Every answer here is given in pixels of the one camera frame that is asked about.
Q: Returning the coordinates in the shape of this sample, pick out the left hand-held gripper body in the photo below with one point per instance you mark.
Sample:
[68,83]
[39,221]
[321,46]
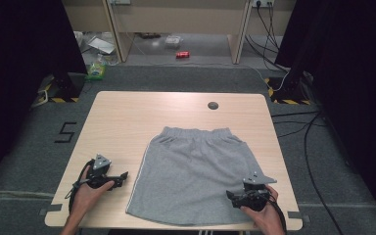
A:
[100,168]

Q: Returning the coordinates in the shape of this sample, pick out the black curtain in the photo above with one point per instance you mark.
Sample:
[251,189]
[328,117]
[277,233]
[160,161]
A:
[355,81]
[16,81]

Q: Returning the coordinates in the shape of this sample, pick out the white wall socket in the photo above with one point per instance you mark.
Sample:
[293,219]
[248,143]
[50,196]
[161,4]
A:
[262,2]

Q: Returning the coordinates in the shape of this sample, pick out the person's right hand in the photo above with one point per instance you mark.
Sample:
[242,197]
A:
[269,213]

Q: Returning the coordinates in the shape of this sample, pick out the person's left hand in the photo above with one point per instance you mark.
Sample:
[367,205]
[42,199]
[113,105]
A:
[89,196]

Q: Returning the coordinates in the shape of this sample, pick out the red can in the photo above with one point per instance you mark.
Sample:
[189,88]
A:
[182,54]

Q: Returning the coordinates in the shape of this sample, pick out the clear plastic container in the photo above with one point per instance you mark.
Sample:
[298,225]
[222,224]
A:
[173,41]

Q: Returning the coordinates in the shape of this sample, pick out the green plastic packet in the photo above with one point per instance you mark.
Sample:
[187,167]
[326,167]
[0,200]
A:
[96,70]

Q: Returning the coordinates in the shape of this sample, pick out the striped stand base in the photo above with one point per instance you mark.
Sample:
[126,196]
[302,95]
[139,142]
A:
[62,89]
[287,93]

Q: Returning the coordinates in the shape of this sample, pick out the grey table grommet cap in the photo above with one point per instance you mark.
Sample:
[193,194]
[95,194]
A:
[212,105]

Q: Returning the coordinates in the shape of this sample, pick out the white flat board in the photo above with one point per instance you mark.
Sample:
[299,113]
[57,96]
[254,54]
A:
[101,45]

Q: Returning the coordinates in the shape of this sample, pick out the grey shorts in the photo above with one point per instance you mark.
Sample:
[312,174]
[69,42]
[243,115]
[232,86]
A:
[192,176]

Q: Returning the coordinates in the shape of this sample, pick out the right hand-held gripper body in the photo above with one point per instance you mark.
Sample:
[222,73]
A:
[256,192]

